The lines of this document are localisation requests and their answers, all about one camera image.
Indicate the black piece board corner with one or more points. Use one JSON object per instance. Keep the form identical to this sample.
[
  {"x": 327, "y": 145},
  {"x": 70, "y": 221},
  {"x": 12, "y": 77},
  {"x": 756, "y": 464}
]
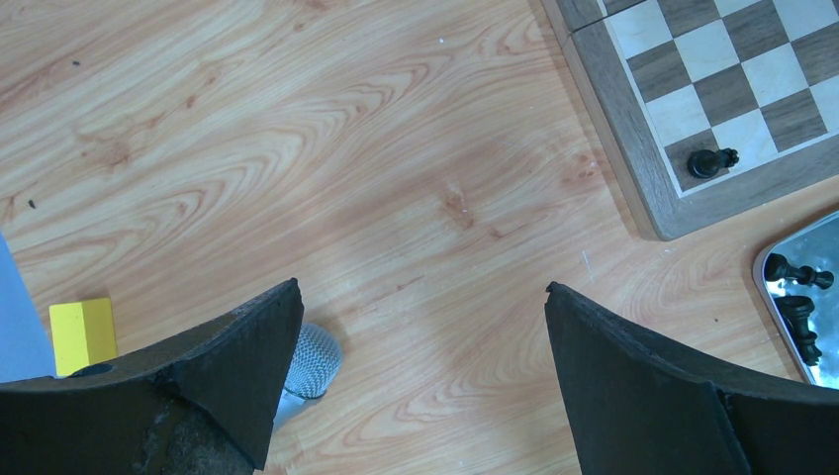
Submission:
[{"x": 706, "y": 163}]

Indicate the silver tray black pieces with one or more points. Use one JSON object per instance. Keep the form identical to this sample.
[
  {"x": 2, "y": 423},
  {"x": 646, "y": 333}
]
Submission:
[{"x": 797, "y": 278}]

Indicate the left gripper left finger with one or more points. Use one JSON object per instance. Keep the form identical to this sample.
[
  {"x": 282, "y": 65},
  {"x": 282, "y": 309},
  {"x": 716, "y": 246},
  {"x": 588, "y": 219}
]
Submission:
[{"x": 200, "y": 402}]

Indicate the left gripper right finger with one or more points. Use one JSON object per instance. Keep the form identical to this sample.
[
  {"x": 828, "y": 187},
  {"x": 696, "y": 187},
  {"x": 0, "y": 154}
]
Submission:
[{"x": 639, "y": 402}]

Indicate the yellow block left edge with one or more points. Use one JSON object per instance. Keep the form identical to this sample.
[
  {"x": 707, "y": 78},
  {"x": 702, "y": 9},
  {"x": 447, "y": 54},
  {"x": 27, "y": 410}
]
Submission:
[{"x": 82, "y": 334}]

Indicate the grey cylinder tube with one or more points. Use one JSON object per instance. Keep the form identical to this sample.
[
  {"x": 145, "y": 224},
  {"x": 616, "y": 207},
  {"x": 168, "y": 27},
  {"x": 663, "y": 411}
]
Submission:
[{"x": 315, "y": 363}]

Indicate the wooden chessboard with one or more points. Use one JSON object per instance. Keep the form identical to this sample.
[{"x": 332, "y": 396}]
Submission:
[{"x": 662, "y": 79}]

